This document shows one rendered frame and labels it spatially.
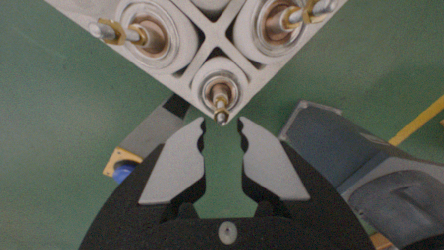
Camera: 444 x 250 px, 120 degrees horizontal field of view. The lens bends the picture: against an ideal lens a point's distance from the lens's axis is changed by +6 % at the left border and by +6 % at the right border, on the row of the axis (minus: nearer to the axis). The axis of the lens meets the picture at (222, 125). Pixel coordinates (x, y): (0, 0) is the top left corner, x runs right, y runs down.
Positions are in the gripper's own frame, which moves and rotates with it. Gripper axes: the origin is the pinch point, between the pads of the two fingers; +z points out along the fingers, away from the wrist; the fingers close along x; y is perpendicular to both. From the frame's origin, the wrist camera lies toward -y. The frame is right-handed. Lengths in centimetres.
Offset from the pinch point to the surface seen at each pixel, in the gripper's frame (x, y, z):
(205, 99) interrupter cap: -2.4, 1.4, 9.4
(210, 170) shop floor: -5, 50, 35
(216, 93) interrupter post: -0.5, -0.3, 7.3
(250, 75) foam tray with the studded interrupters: 6.4, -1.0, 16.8
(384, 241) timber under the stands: 143, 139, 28
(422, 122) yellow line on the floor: 88, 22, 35
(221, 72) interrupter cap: 0.2, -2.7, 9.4
